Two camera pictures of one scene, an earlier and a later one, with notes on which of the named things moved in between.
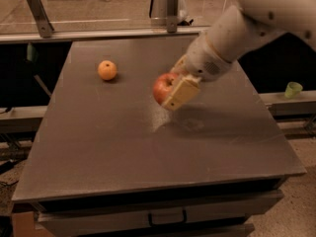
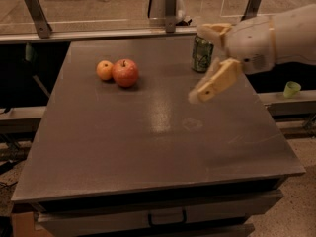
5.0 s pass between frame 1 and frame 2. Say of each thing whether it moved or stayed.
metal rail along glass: stayed
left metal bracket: stayed
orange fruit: stayed
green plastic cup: stayed
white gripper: moved
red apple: moved
